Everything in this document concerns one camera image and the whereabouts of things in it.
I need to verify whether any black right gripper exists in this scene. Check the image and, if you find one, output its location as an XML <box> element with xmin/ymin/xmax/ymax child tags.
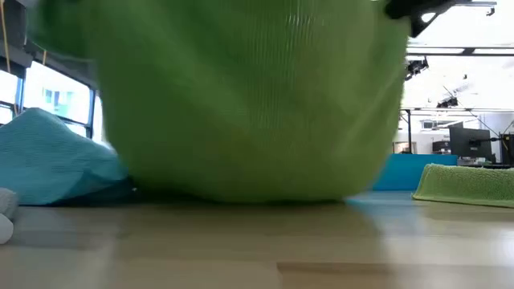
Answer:
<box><xmin>385</xmin><ymin>0</ymin><xmax>457</xmax><ymax>39</ymax></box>

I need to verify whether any green microfiber towel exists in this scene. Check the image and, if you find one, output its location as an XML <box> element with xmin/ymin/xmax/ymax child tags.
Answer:
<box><xmin>412</xmin><ymin>162</ymin><xmax>514</xmax><ymax>209</ymax></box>
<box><xmin>27</xmin><ymin>0</ymin><xmax>411</xmax><ymax>204</ymax></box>

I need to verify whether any teal microfiber towel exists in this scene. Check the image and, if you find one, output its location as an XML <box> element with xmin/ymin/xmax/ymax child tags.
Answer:
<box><xmin>0</xmin><ymin>107</ymin><xmax>130</xmax><ymax>206</ymax></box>

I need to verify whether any grey microfiber towel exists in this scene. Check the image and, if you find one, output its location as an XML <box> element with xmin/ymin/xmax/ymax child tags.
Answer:
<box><xmin>0</xmin><ymin>187</ymin><xmax>19</xmax><ymax>245</ymax></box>

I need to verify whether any black ceiling-mounted device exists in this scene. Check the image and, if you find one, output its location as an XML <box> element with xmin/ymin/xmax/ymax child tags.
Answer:
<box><xmin>404</xmin><ymin>57</ymin><xmax>430</xmax><ymax>82</ymax></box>

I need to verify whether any ceiling light strip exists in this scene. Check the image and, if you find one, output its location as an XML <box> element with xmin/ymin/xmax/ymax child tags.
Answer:
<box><xmin>406</xmin><ymin>44</ymin><xmax>514</xmax><ymax>57</ymax></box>

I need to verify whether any blue plastic bin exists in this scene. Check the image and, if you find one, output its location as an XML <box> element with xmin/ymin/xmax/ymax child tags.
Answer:
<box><xmin>371</xmin><ymin>153</ymin><xmax>459</xmax><ymax>192</ymax></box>

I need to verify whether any window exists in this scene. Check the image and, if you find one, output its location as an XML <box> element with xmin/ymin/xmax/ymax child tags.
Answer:
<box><xmin>0</xmin><ymin>59</ymin><xmax>101</xmax><ymax>141</ymax></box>

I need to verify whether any black metal frame stand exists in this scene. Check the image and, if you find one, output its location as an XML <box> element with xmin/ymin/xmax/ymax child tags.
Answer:
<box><xmin>399</xmin><ymin>107</ymin><xmax>414</xmax><ymax>155</ymax></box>

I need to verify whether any yellow hanging cord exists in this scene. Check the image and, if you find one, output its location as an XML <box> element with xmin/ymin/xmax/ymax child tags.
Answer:
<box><xmin>0</xmin><ymin>0</ymin><xmax>12</xmax><ymax>74</ymax></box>

